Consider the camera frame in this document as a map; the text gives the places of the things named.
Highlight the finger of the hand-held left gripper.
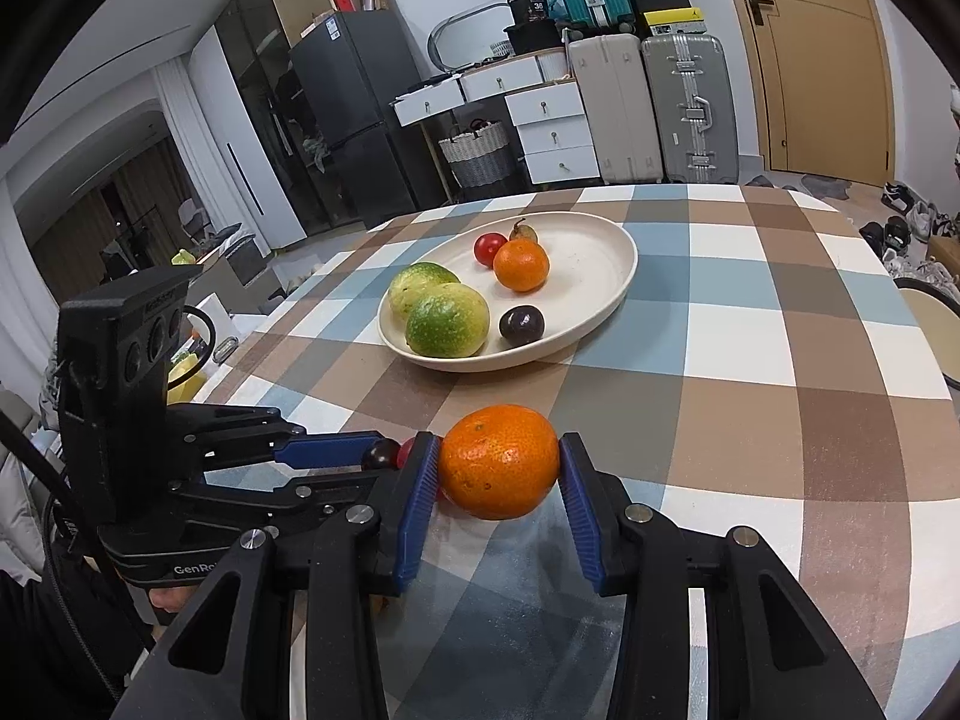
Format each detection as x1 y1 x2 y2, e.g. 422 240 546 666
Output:
165 403 400 482
180 469 389 539

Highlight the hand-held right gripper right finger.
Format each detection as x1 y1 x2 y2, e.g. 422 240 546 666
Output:
556 433 886 720

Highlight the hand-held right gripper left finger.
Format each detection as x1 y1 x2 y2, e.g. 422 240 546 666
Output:
112 431 443 720

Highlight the orange mandarin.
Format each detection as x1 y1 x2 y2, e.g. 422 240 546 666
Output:
493 239 551 293
439 405 561 521

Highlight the yellow green lemon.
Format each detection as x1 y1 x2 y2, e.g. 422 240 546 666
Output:
406 284 491 359
388 262 460 321

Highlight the cream round plate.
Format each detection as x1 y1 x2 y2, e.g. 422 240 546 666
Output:
377 211 638 374

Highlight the person's left forearm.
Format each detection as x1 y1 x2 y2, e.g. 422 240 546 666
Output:
0 570 151 720

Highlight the white box appliance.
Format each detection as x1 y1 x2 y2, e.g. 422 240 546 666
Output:
199 296 241 361

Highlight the checked tablecloth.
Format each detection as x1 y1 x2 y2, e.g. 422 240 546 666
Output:
161 184 960 720

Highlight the white cabinet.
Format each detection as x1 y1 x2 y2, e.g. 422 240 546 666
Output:
187 34 308 252

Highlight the woven basket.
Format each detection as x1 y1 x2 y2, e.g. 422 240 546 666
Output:
439 120 518 190

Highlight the black glass wardrobe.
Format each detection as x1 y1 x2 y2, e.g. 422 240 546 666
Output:
214 0 338 248

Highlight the dark grey fridge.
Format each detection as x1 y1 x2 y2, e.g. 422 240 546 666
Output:
289 11 451 230

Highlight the white vanity desk with drawers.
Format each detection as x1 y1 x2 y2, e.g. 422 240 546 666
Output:
391 52 601 185

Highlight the beige suitcase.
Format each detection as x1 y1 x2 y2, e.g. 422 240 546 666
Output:
566 34 665 185

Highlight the round stool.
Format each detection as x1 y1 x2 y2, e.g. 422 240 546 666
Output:
892 277 960 391

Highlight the silver suitcase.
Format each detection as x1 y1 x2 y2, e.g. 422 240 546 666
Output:
641 34 740 185

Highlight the oval mirror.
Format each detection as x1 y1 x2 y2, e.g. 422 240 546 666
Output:
427 4 518 74

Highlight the pile of shoes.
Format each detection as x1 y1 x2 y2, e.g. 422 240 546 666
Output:
859 180 960 278

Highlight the black bin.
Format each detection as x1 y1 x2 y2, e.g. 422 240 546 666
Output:
502 19 563 55

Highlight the yellow black box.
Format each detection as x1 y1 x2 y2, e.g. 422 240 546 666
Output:
643 7 710 36

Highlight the wooden door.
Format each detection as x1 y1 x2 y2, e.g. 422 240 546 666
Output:
712 0 897 188

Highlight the black cable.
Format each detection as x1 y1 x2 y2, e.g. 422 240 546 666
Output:
180 305 216 383

